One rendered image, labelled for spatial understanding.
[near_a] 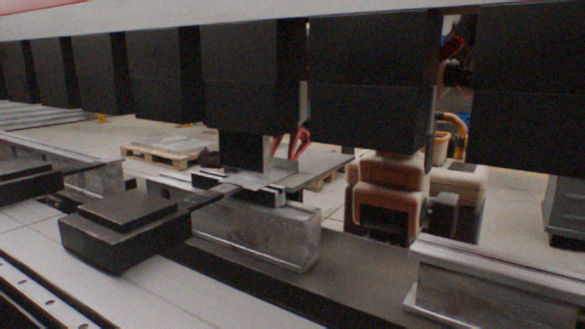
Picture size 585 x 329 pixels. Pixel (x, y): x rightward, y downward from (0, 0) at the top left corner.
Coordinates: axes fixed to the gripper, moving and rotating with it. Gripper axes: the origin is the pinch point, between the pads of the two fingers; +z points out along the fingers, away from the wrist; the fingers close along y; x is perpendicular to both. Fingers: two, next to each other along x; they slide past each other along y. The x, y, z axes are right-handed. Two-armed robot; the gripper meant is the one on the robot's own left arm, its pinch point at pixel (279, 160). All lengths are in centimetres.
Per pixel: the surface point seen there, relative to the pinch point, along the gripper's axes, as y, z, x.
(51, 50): -54, -13, -25
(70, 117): -742, -75, 304
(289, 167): 3.3, 1.2, -0.7
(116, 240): 6.8, 17.7, -35.0
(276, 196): 8.1, 7.7, -9.6
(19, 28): -68, -18, -28
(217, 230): -4.4, 16.1, -7.2
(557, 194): 61, -49, 228
